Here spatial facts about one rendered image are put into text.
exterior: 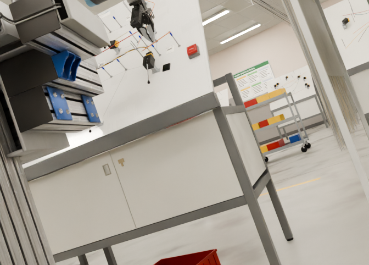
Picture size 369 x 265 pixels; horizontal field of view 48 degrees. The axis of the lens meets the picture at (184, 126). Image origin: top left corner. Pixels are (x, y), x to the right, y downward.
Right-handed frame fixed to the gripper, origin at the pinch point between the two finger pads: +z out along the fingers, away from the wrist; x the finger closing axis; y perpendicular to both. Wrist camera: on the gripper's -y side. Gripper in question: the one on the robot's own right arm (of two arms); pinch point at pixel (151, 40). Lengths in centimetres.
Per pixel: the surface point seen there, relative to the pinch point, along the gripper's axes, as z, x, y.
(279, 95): 243, 33, 413
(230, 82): 44, -20, 29
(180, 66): 14.7, -11.3, -6.5
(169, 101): 23.1, -7.0, -24.7
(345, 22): 114, -85, 276
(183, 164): 49, -6, -38
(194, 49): 9.7, -20.0, -3.8
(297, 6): 9, -68, 8
